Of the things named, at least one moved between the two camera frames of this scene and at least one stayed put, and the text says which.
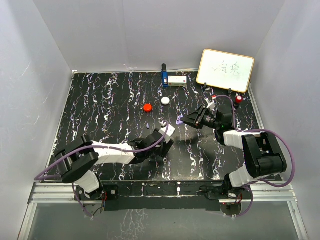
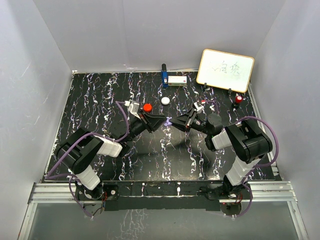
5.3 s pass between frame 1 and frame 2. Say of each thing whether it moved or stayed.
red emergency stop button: stayed
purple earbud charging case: moved
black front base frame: stayed
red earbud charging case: stayed
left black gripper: moved
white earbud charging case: stayed
